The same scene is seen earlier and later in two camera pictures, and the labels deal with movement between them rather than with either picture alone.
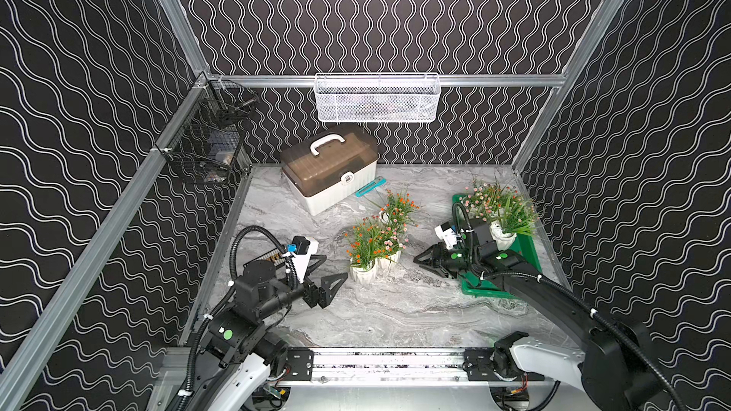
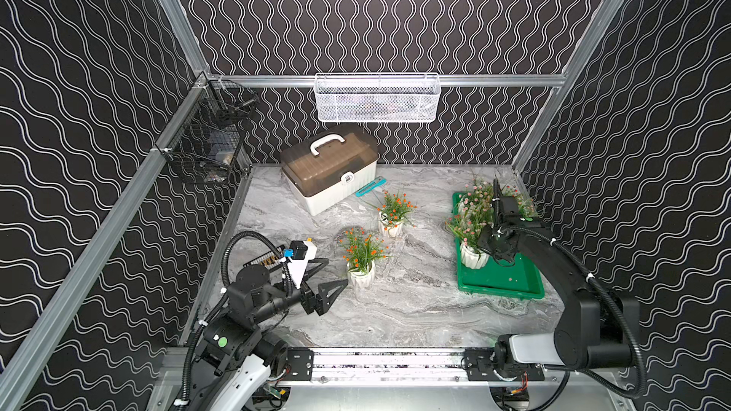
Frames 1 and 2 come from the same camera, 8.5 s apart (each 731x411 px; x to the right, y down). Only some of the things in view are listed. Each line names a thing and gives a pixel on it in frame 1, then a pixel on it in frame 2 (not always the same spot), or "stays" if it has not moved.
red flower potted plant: (396, 214) stays
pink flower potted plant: (486, 202) stays
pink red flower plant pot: (394, 239) → (466, 225)
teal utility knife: (379, 181) stays
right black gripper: (425, 250) → (506, 254)
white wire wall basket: (377, 97) stays
